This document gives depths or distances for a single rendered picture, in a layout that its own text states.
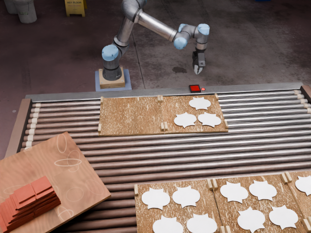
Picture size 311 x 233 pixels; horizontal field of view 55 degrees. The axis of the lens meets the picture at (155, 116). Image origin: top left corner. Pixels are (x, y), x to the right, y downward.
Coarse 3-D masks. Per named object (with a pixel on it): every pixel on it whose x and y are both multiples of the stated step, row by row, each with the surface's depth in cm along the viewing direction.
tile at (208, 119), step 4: (200, 116) 198; (204, 116) 198; (208, 116) 198; (212, 116) 198; (216, 116) 198; (200, 120) 195; (204, 120) 195; (208, 120) 195; (212, 120) 196; (216, 120) 196; (220, 120) 196; (204, 124) 192; (208, 124) 193; (212, 124) 193; (216, 124) 193
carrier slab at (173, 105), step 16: (176, 96) 213; (192, 96) 214; (208, 96) 215; (176, 112) 201; (192, 112) 202; (208, 112) 202; (176, 128) 191; (192, 128) 191; (208, 128) 192; (224, 128) 192
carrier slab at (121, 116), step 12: (108, 108) 202; (120, 108) 202; (132, 108) 203; (144, 108) 203; (156, 108) 203; (108, 120) 194; (120, 120) 194; (132, 120) 194; (144, 120) 195; (156, 120) 195; (108, 132) 186; (120, 132) 186; (132, 132) 187; (144, 132) 187; (156, 132) 188
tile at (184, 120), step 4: (176, 116) 198; (180, 116) 197; (184, 116) 197; (188, 116) 197; (192, 116) 197; (176, 120) 194; (180, 120) 194; (184, 120) 195; (188, 120) 195; (192, 120) 195; (176, 124) 192; (180, 124) 192; (184, 124) 192; (188, 124) 192; (192, 124) 192; (184, 128) 190
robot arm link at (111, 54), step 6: (108, 48) 216; (114, 48) 216; (102, 54) 215; (108, 54) 212; (114, 54) 213; (120, 54) 221; (108, 60) 215; (114, 60) 216; (108, 66) 219; (114, 66) 220
